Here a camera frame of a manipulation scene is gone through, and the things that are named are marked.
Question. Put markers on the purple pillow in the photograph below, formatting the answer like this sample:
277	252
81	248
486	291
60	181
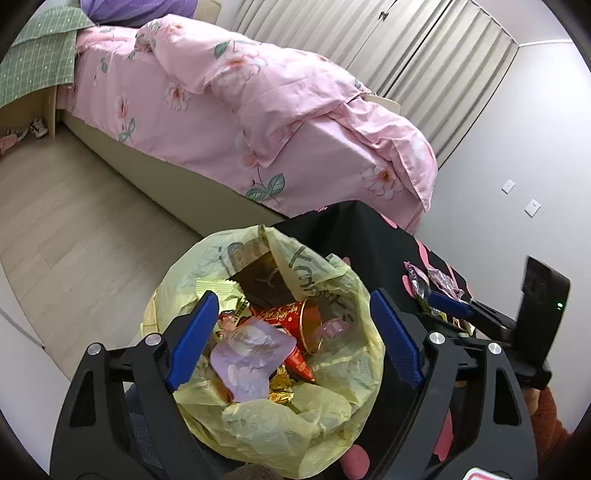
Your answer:
138	7

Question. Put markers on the bed with pink sheet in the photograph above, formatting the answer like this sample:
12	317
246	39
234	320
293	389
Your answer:
152	124

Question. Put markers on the person's left forearm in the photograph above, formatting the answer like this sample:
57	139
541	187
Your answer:
251	473

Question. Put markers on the yellow plastic trash bag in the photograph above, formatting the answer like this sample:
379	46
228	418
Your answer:
323	415

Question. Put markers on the black tablecloth with pink spots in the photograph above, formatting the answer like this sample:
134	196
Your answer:
369	240

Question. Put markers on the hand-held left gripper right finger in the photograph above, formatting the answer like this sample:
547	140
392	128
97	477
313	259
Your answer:
397	341

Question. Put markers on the pink foil wrapper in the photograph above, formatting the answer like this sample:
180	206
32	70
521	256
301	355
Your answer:
438	279

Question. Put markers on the green checkered cloth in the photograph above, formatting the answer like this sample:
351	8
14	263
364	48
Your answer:
41	60

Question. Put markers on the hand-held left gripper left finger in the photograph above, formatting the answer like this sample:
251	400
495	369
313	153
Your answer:
194	341

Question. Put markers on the person's right forearm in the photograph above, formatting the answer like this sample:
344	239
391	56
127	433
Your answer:
554	424

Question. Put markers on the flat cardboard piece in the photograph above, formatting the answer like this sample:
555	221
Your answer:
385	102

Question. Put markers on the pink slippers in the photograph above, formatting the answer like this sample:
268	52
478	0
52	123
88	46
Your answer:
11	142

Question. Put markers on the beige headboard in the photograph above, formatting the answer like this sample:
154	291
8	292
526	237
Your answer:
207	9

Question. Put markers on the white shoes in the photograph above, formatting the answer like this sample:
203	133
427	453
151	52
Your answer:
39	128

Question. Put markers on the pink floral duvet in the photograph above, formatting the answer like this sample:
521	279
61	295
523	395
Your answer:
277	83

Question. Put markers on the brown packet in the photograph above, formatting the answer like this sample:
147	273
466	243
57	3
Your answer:
265	277

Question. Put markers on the beige pleated curtain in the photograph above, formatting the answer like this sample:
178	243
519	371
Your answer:
369	41

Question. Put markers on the gold foil wrapper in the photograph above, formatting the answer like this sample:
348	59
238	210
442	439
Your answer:
455	325
282	390

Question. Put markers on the clear pinkish plastic piece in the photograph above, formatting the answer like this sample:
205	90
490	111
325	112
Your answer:
334	333

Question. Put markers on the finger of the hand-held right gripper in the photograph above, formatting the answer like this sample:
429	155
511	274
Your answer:
450	304

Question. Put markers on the clear plastic tray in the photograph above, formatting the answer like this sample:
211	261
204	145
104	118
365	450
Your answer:
249	360

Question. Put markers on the red paper cup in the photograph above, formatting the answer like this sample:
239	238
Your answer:
295	323

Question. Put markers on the person's leg in jeans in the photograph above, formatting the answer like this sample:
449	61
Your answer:
138	434

